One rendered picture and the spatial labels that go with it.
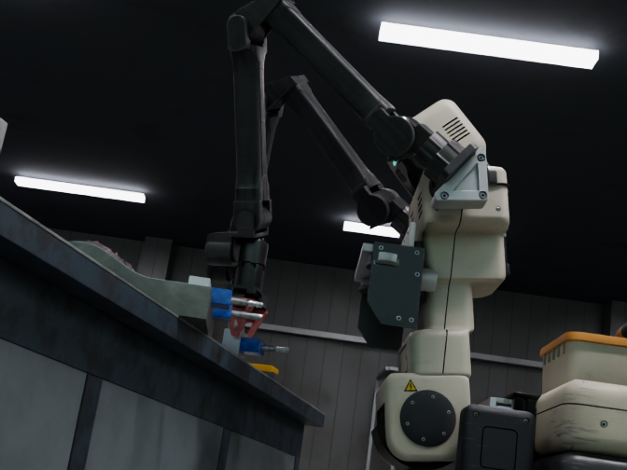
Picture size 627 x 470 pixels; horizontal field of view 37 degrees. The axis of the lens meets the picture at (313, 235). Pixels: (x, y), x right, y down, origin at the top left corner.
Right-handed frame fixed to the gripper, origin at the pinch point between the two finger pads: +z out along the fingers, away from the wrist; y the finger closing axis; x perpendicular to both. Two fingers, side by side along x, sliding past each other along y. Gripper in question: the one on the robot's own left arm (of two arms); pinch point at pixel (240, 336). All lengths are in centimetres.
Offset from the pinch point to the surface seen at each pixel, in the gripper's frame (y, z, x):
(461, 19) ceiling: -276, -233, 15
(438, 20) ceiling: -277, -233, 2
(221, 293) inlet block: 30.0, -1.7, 4.4
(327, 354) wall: -809, -129, -136
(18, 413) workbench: 70, 25, -6
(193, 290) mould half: 37.1, -0.2, 1.9
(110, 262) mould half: 40.7, -2.8, -11.6
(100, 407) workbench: 48, 21, -5
